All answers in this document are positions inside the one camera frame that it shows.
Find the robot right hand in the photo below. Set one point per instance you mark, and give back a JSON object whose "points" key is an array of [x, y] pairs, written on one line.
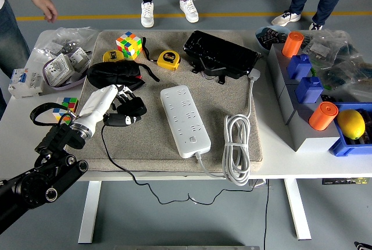
{"points": [[362, 247]]}

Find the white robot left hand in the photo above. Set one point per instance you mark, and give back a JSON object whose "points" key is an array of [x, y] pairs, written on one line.
{"points": [[96, 104]]}

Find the person's left hand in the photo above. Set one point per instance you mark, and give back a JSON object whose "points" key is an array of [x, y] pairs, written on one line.
{"points": [[43, 4]]}

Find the black plug adapter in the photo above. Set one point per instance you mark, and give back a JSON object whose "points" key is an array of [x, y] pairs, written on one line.
{"points": [[135, 107]]}

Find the white power strip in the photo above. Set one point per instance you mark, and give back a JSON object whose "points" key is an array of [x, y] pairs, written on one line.
{"points": [[186, 116]]}

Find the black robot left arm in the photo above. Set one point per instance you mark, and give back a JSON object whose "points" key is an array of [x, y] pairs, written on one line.
{"points": [[32, 186]]}

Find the colourful puzzle cube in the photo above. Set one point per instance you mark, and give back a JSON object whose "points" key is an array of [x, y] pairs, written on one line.
{"points": [[128, 45], [71, 103]]}

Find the black fabric pouch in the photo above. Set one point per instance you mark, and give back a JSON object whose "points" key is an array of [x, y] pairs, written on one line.
{"points": [[113, 74]]}

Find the clear bag of screws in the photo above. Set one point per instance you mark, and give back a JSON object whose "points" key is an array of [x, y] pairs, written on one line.
{"points": [[62, 43]]}

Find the flat yellow tape measure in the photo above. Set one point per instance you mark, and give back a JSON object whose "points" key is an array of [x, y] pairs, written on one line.
{"points": [[112, 55]]}

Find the grey-brown mat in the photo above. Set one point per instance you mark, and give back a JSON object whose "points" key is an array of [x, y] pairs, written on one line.
{"points": [[139, 152]]}

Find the black table control panel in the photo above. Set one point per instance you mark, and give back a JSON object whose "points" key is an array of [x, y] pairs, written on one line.
{"points": [[334, 181]]}

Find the white table leg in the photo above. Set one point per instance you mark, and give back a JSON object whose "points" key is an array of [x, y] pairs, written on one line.
{"points": [[298, 212], [90, 212]]}

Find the white circuit breaker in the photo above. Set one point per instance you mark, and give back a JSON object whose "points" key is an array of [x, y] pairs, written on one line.
{"points": [[24, 82]]}

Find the blue plastic bin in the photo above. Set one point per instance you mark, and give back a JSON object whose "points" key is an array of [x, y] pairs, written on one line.
{"points": [[340, 148]]}

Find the grey under-table box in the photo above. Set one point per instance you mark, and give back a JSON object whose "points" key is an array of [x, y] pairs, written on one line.
{"points": [[257, 183]]}

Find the yellow lemon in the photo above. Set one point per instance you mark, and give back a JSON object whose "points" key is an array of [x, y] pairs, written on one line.
{"points": [[350, 123]]}

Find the grey block holder box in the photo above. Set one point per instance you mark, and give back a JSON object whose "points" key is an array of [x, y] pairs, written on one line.
{"points": [[305, 136]]}

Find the orange cylinder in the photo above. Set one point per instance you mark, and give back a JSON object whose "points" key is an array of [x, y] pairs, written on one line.
{"points": [[322, 116], [292, 45]]}

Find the blue block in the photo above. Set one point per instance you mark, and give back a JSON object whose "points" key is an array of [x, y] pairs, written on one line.
{"points": [[299, 67], [309, 90]]}

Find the clear bags of parts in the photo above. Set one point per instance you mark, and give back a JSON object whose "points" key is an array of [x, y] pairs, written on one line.
{"points": [[348, 67]]}

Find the green plastic piece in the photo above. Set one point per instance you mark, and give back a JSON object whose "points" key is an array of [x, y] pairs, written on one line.
{"points": [[313, 72]]}

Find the light blue bowl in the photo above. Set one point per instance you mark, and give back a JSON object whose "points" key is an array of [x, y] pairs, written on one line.
{"points": [[268, 36]]}

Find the white wall socket panel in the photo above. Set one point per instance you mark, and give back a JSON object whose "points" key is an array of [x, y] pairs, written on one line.
{"points": [[59, 69], [80, 59]]}

